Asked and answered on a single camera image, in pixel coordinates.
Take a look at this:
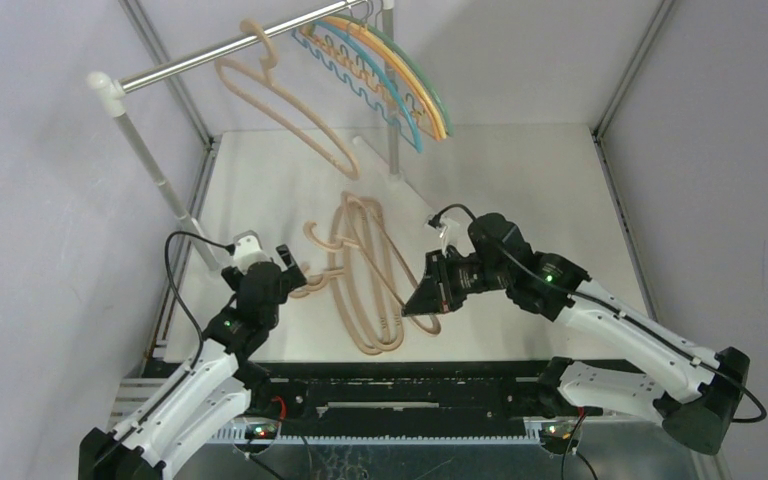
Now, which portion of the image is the beige plastic hanger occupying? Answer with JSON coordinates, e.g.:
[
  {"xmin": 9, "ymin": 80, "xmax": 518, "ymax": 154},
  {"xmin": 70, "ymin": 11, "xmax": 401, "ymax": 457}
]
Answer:
[
  {"xmin": 214, "ymin": 18, "xmax": 362, "ymax": 181},
  {"xmin": 285, "ymin": 201, "xmax": 392, "ymax": 358},
  {"xmin": 303, "ymin": 198, "xmax": 405, "ymax": 352},
  {"xmin": 303, "ymin": 192, "xmax": 442, "ymax": 338}
]

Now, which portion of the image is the beige plastic hanger top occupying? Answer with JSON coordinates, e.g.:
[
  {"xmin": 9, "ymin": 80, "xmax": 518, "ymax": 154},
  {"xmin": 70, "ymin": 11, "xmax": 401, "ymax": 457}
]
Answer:
[{"xmin": 214, "ymin": 18, "xmax": 362, "ymax": 181}]

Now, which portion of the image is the blue wire hanger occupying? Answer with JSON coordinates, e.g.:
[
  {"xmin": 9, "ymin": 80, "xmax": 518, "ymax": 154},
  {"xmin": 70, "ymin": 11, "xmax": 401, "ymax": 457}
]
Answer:
[{"xmin": 291, "ymin": 20, "xmax": 424, "ymax": 153}]

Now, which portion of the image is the yellow wire hanger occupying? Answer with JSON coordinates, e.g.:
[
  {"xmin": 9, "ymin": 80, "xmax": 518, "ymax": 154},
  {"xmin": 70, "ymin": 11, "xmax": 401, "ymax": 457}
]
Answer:
[{"xmin": 317, "ymin": 14, "xmax": 450, "ymax": 142}]

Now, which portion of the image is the green wire hanger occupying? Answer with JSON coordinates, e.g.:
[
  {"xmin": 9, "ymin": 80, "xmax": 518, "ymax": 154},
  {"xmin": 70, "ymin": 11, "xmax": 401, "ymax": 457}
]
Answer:
[{"xmin": 326, "ymin": 1, "xmax": 452, "ymax": 142}]

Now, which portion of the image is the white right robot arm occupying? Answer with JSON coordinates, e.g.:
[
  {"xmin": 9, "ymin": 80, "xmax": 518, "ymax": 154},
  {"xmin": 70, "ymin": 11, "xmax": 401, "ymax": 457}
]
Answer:
[{"xmin": 402, "ymin": 213, "xmax": 750, "ymax": 455}]

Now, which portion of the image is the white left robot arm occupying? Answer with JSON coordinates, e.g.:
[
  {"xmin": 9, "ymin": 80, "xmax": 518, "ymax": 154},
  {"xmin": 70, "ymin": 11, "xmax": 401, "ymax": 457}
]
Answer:
[{"xmin": 77, "ymin": 236, "xmax": 306, "ymax": 479}]

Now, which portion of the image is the white rack foot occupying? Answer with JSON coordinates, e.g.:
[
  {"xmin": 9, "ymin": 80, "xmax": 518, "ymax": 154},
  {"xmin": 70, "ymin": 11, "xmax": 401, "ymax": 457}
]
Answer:
[{"xmin": 351, "ymin": 135, "xmax": 434, "ymax": 229}]

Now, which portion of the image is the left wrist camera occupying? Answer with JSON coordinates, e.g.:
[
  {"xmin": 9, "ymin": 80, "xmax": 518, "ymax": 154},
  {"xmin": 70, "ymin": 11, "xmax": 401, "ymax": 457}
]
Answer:
[{"xmin": 232, "ymin": 230, "xmax": 270, "ymax": 269}]

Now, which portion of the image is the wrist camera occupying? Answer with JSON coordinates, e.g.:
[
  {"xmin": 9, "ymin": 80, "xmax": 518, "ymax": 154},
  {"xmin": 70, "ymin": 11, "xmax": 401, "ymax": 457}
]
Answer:
[
  {"xmin": 232, "ymin": 230, "xmax": 270, "ymax": 269},
  {"xmin": 427, "ymin": 214, "xmax": 463, "ymax": 255}
]

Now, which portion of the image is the black left camera cable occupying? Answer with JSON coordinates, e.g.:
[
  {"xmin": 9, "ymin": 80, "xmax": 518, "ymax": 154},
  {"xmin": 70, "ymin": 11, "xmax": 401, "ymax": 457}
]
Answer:
[{"xmin": 69, "ymin": 231, "xmax": 238, "ymax": 480}]

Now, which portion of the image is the black camera cable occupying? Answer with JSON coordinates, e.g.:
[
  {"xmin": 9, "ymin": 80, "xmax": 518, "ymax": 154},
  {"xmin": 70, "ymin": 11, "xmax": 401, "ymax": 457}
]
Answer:
[
  {"xmin": 69, "ymin": 231, "xmax": 238, "ymax": 480},
  {"xmin": 430, "ymin": 203, "xmax": 768, "ymax": 424}
]

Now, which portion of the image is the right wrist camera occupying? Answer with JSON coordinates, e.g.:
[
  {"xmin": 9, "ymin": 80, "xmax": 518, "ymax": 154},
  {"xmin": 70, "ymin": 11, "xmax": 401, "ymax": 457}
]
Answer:
[{"xmin": 427, "ymin": 214, "xmax": 463, "ymax": 255}]

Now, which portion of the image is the black right camera cable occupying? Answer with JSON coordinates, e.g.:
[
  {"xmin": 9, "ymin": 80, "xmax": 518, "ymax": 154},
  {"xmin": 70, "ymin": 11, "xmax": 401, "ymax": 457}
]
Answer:
[{"xmin": 430, "ymin": 203, "xmax": 768, "ymax": 424}]

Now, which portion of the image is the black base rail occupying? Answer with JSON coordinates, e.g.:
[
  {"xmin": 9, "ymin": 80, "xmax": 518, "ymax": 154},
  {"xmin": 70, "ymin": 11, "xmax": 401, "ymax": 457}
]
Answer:
[{"xmin": 142, "ymin": 357, "xmax": 677, "ymax": 439}]

